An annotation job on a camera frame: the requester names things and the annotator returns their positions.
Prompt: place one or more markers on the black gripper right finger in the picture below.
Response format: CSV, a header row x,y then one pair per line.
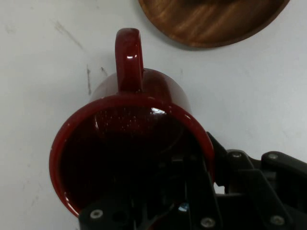
x,y
259,191

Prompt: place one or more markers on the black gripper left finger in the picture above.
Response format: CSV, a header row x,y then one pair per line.
x,y
192,187

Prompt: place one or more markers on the red enamel mug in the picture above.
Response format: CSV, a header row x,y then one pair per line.
x,y
129,72

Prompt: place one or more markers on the wooden mug tree stand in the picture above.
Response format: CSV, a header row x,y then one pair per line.
x,y
211,21

